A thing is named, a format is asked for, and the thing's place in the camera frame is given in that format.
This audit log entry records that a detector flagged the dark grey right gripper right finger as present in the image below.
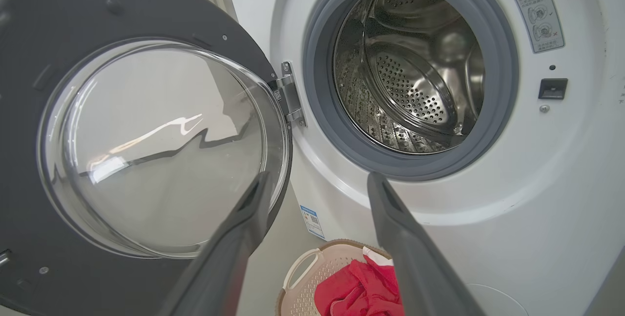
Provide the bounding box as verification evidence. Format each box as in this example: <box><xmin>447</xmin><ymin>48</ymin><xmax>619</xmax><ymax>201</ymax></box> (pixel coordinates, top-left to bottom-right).
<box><xmin>367</xmin><ymin>172</ymin><xmax>484</xmax><ymax>316</ymax></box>

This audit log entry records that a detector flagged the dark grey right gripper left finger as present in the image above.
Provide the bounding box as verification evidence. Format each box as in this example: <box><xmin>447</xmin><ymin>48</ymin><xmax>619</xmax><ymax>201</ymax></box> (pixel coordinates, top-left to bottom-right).
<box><xmin>159</xmin><ymin>172</ymin><xmax>271</xmax><ymax>316</ymax></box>

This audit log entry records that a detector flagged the red sports jersey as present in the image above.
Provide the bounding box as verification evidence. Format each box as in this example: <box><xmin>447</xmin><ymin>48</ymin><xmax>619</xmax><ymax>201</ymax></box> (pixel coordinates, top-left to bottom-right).
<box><xmin>314</xmin><ymin>247</ymin><xmax>405</xmax><ymax>316</ymax></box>

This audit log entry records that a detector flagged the black round glass washer door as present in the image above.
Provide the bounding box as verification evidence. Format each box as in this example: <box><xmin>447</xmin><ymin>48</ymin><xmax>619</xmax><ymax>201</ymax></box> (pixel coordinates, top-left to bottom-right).
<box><xmin>0</xmin><ymin>0</ymin><xmax>293</xmax><ymax>316</ymax></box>

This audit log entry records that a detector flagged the cream perforated basket brown rim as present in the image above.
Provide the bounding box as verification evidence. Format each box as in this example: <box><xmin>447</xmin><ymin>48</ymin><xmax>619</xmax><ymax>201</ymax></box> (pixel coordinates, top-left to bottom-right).
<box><xmin>275</xmin><ymin>239</ymin><xmax>394</xmax><ymax>316</ymax></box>

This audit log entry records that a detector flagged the white front-load washing machine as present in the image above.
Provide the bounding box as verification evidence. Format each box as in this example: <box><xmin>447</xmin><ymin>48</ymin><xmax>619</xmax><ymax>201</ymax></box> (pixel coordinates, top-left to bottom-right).
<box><xmin>171</xmin><ymin>0</ymin><xmax>625</xmax><ymax>316</ymax></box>

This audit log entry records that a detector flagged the metal door hinge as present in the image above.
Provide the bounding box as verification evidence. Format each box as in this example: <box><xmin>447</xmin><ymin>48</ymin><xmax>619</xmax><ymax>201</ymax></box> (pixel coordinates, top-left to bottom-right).
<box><xmin>273</xmin><ymin>61</ymin><xmax>307</xmax><ymax>127</ymax></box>

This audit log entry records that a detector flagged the stainless steel washing machine drum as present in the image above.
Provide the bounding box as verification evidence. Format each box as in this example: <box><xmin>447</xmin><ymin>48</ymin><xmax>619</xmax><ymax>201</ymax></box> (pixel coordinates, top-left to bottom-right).
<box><xmin>333</xmin><ymin>0</ymin><xmax>485</xmax><ymax>154</ymax></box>

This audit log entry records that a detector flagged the grey rubber door gasket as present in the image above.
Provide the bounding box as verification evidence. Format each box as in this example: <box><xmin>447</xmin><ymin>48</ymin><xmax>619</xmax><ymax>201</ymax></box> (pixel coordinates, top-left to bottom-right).
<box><xmin>303</xmin><ymin>0</ymin><xmax>519</xmax><ymax>181</ymax></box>

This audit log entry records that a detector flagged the black door latch socket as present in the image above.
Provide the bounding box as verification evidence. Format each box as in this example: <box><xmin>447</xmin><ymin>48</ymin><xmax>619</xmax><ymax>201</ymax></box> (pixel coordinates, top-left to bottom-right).
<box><xmin>538</xmin><ymin>78</ymin><xmax>568</xmax><ymax>100</ymax></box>

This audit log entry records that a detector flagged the round white filter cover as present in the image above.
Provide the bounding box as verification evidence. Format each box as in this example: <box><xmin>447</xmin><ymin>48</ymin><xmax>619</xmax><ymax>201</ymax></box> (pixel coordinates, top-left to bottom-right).
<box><xmin>466</xmin><ymin>284</ymin><xmax>530</xmax><ymax>316</ymax></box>

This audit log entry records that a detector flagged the blue energy label sticker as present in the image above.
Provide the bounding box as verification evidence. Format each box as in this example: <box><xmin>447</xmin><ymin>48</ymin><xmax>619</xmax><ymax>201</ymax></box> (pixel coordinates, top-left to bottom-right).
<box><xmin>299</xmin><ymin>205</ymin><xmax>326</xmax><ymax>240</ymax></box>

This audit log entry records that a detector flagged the grey warning sticker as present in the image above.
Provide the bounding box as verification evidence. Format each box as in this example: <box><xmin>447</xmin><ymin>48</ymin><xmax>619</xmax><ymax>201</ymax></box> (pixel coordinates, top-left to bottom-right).
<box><xmin>505</xmin><ymin>0</ymin><xmax>565</xmax><ymax>54</ymax></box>

